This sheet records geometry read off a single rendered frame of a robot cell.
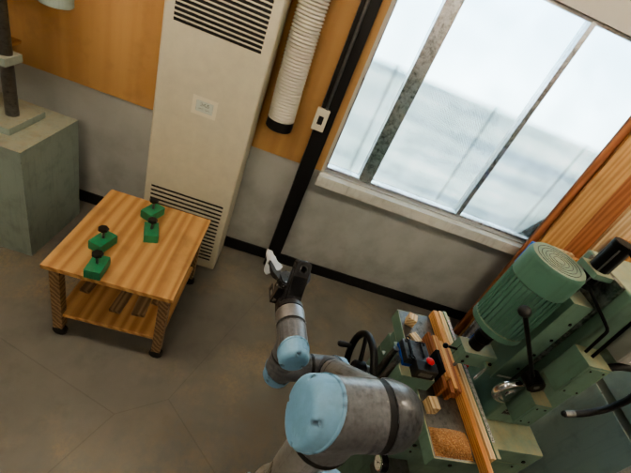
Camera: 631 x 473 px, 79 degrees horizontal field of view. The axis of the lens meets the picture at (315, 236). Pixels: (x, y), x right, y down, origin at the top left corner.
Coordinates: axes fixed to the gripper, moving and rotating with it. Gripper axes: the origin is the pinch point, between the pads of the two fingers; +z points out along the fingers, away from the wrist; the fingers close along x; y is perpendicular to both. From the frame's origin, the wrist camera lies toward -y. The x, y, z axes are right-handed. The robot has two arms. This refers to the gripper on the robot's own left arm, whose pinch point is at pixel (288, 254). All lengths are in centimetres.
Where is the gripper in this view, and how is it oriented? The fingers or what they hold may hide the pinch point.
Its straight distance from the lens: 114.9
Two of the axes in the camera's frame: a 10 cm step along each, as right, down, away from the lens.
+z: -1.2, -6.4, 7.6
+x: 8.8, 2.9, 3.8
